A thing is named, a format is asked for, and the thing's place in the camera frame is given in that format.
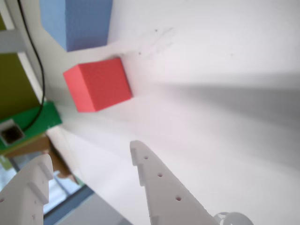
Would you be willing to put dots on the brown cardboard stand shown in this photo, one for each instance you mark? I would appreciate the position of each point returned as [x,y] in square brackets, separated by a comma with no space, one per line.
[35,145]

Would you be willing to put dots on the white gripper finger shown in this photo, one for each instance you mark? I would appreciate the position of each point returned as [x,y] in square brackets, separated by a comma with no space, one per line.
[164,194]
[21,192]

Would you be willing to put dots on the blue foam cube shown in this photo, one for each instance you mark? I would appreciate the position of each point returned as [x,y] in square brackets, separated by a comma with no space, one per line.
[77,23]

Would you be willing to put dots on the olive desk partition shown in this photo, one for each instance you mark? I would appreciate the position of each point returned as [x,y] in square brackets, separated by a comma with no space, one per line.
[14,89]

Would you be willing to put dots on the red foam cube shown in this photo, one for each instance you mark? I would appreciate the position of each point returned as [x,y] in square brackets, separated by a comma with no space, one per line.
[100,86]

